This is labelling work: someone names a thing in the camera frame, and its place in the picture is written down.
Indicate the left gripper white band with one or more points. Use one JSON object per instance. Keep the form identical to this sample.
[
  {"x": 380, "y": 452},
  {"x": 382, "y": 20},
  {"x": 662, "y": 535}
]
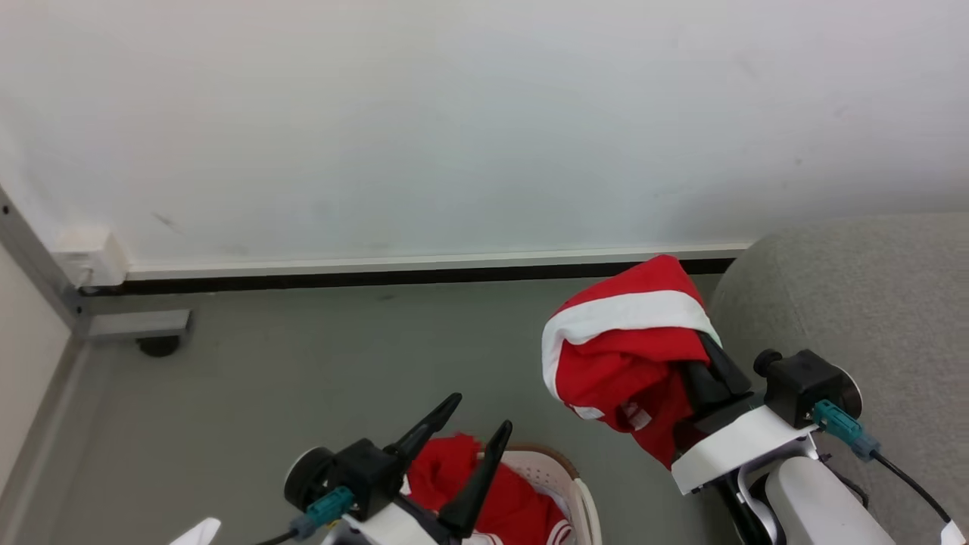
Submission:
[{"x": 394, "y": 530}]

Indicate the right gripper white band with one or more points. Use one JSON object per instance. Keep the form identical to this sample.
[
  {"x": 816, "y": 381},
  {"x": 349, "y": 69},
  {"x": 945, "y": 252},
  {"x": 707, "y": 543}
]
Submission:
[{"x": 746, "y": 446}]

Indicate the red garment with white stripe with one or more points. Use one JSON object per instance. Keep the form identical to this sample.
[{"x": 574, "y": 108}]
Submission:
[{"x": 621, "y": 363}]

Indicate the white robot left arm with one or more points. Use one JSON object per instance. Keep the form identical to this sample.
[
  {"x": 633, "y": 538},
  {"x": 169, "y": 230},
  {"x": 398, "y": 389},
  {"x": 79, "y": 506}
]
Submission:
[{"x": 198, "y": 534}]

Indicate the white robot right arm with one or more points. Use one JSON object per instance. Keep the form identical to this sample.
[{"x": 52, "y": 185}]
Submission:
[{"x": 821, "y": 507}]

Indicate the red clothing with white trim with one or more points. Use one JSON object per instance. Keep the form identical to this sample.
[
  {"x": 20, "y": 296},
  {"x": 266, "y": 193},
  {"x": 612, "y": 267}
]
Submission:
[{"x": 484, "y": 492}]

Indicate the white laundry basket brown rim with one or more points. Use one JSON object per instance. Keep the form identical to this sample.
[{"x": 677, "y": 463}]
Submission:
[{"x": 579, "y": 492}]

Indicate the grey fabric sofa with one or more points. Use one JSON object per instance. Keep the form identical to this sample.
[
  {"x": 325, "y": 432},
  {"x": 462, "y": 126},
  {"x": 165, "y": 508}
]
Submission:
[{"x": 870, "y": 303}]

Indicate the white corner block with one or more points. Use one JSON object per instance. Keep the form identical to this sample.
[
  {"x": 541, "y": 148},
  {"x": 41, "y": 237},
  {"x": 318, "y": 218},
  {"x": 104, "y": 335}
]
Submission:
[{"x": 91, "y": 257}]

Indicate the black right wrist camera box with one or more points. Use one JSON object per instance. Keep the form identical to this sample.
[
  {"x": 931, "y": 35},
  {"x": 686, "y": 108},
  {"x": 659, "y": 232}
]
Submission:
[{"x": 810, "y": 382}]

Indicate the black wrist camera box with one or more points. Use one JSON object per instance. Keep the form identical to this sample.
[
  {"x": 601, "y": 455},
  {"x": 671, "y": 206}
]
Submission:
[
  {"x": 810, "y": 382},
  {"x": 356, "y": 473}
]

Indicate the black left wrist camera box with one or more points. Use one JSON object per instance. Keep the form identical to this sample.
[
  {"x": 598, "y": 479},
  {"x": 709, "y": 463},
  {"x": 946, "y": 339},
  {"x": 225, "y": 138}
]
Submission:
[{"x": 356, "y": 473}]

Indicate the white wall baseboard strip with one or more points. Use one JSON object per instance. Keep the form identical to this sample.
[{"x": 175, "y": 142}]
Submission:
[{"x": 424, "y": 263}]

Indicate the black round frame foot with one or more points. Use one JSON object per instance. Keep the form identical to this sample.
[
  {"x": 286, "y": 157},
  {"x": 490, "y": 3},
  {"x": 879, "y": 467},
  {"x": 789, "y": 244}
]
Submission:
[{"x": 159, "y": 347}]

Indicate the grey metal frame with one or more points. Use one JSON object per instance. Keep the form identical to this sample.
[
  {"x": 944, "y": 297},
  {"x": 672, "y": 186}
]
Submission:
[{"x": 113, "y": 324}]

